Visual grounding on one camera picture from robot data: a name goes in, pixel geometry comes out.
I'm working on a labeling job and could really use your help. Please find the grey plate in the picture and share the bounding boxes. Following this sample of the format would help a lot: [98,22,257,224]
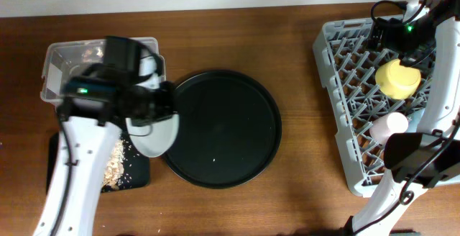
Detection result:
[126,114,180,158]

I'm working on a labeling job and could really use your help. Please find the yellow bowl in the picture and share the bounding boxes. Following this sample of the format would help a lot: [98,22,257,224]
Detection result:
[375,59,421,100]

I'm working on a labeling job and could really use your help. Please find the food scraps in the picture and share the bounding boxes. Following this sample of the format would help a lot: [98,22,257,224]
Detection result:
[102,140,124,190]

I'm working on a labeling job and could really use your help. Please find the pink cup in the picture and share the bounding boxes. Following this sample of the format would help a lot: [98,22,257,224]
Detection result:
[369,112,409,145]

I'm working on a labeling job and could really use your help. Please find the blue cup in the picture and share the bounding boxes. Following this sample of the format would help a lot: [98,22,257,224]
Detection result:
[406,109,425,132]

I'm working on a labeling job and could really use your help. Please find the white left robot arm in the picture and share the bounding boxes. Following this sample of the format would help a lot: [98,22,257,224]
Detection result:
[34,36,179,235]

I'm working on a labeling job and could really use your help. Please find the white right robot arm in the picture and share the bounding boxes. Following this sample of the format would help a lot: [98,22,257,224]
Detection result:
[339,0,459,235]

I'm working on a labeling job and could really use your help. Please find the grey dishwasher rack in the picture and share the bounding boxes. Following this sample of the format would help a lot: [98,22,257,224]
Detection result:
[312,14,460,198]

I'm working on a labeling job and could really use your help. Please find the clear plastic waste bin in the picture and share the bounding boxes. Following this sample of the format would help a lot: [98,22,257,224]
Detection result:
[40,36,166,122]

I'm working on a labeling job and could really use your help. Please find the black rectangular tray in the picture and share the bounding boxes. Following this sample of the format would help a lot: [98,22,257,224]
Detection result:
[45,131,151,194]

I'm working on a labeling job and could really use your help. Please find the round black tray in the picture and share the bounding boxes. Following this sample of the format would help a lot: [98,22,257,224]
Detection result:
[163,70,282,189]

